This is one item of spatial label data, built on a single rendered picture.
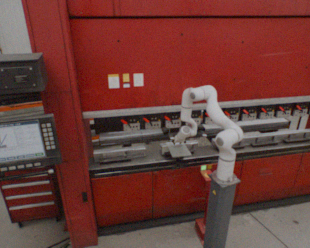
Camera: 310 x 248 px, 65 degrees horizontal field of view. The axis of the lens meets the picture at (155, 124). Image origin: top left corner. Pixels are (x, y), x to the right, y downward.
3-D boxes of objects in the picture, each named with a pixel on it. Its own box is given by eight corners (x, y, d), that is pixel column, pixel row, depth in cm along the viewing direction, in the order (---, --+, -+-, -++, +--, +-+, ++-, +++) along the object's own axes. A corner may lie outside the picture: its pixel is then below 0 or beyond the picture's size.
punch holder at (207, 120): (204, 125, 239) (206, 109, 232) (201, 121, 247) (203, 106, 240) (219, 123, 242) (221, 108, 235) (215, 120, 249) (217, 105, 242)
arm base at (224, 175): (241, 181, 187) (245, 161, 179) (222, 188, 180) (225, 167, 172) (225, 168, 203) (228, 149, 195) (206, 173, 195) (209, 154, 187)
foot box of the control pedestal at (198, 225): (202, 246, 249) (203, 237, 244) (193, 227, 271) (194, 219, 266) (220, 242, 253) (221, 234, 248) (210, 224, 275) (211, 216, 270)
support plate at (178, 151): (172, 157, 219) (172, 156, 218) (166, 143, 242) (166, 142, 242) (191, 155, 222) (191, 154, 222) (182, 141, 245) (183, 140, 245)
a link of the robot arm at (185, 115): (197, 103, 210) (193, 133, 224) (180, 104, 206) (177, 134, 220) (201, 107, 202) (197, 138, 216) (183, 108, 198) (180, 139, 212)
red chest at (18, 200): (14, 232, 264) (-13, 154, 222) (26, 201, 309) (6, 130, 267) (62, 225, 273) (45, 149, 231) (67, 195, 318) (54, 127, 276)
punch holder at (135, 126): (124, 132, 225) (123, 115, 218) (123, 128, 232) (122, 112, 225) (139, 130, 227) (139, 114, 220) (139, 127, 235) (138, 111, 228)
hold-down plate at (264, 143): (253, 147, 258) (253, 145, 257) (250, 144, 263) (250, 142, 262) (277, 144, 264) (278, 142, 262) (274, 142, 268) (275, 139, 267)
